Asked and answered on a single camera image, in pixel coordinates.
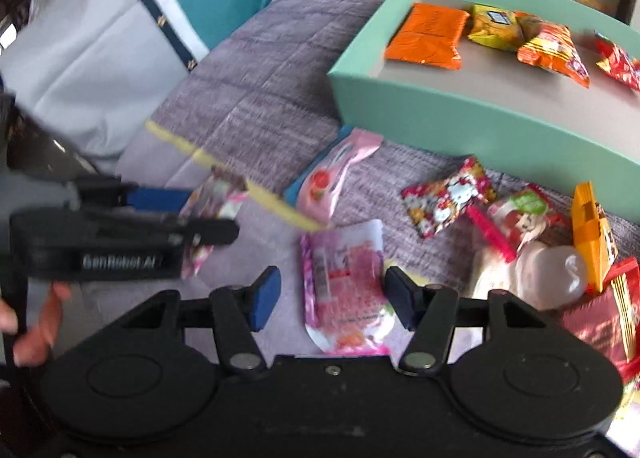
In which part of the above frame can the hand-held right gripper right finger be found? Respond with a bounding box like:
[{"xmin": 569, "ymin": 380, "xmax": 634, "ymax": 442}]
[{"xmin": 384, "ymin": 267, "xmax": 548, "ymax": 375}]

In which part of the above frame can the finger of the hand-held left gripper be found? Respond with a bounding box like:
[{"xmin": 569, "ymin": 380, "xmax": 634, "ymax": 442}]
[
  {"xmin": 74, "ymin": 176, "xmax": 190, "ymax": 215},
  {"xmin": 170, "ymin": 217, "xmax": 241, "ymax": 250}
]

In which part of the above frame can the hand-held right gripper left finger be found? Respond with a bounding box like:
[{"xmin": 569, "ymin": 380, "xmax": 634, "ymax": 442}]
[{"xmin": 120, "ymin": 267, "xmax": 282, "ymax": 375}]

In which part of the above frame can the pink patterned snack packet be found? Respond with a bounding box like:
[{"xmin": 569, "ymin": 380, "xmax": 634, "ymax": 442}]
[{"xmin": 179, "ymin": 165, "xmax": 251, "ymax": 280}]

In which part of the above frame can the teal cardboard box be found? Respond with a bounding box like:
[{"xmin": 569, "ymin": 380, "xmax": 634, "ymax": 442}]
[{"xmin": 326, "ymin": 0, "xmax": 640, "ymax": 190}]

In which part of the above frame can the person's left hand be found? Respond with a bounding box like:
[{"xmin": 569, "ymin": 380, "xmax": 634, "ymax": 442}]
[{"xmin": 0, "ymin": 282, "xmax": 72, "ymax": 368}]

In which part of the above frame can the pink flat snack packet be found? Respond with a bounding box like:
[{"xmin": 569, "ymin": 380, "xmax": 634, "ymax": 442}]
[{"xmin": 299, "ymin": 218, "xmax": 392, "ymax": 357}]

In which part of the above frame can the red cartoon snack packet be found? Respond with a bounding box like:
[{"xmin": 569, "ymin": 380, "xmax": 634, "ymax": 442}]
[{"xmin": 401, "ymin": 156, "xmax": 497, "ymax": 240}]

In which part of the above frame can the pink snack stick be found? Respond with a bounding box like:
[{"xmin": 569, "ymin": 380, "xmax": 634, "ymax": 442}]
[{"xmin": 466, "ymin": 205, "xmax": 519, "ymax": 265}]

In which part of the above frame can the pink pouch with blue edge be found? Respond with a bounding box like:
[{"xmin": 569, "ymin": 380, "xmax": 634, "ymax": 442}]
[{"xmin": 284, "ymin": 127, "xmax": 384, "ymax": 227}]

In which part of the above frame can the clear jelly cup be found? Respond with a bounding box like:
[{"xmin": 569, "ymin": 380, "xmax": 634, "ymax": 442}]
[{"xmin": 469, "ymin": 239, "xmax": 589, "ymax": 313}]

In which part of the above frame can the pink green candy packet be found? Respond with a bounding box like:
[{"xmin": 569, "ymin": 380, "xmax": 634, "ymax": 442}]
[{"xmin": 487, "ymin": 185, "xmax": 568, "ymax": 259}]

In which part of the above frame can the teal and white fabric bag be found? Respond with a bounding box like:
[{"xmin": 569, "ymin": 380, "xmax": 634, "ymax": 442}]
[{"xmin": 0, "ymin": 0, "xmax": 297, "ymax": 175}]

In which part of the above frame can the yellow orange snack packet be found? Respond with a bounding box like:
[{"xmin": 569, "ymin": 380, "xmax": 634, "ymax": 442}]
[{"xmin": 571, "ymin": 181, "xmax": 619, "ymax": 295}]

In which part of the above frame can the large red snack packet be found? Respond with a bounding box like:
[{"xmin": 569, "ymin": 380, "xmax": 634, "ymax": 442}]
[{"xmin": 559, "ymin": 257, "xmax": 640, "ymax": 385}]

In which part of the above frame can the small yellow snack packet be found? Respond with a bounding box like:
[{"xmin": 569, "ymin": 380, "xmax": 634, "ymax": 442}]
[{"xmin": 467, "ymin": 3, "xmax": 526, "ymax": 52}]

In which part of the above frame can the orange striped snack packet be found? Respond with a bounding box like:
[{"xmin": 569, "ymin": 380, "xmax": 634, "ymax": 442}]
[{"xmin": 516, "ymin": 21, "xmax": 592, "ymax": 89}]

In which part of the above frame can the small red snack packet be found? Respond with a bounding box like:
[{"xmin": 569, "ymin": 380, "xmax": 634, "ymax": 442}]
[{"xmin": 594, "ymin": 32, "xmax": 640, "ymax": 92}]

